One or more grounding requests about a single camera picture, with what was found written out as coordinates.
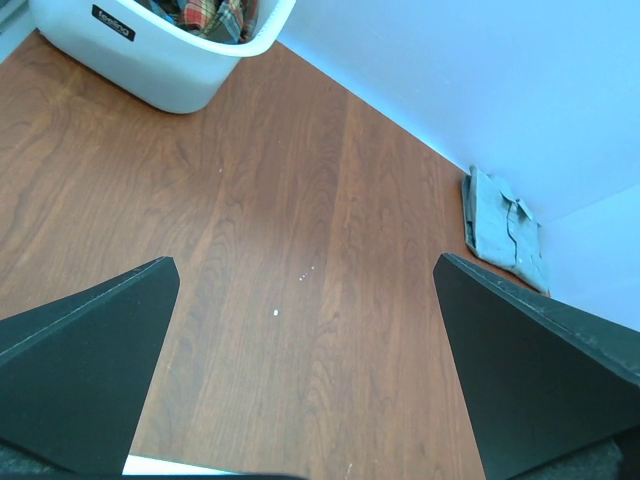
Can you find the grey long sleeve shirt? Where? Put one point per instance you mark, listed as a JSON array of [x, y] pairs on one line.
[[500, 229]]

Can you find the white plastic laundry basket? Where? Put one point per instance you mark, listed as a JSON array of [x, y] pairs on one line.
[[161, 64]]

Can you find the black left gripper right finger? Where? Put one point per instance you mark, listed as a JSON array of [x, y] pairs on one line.
[[552, 392]]

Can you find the plaid long sleeve shirt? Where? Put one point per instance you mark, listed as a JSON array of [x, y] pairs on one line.
[[219, 21]]

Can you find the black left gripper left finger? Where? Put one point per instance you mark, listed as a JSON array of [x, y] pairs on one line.
[[75, 373]]

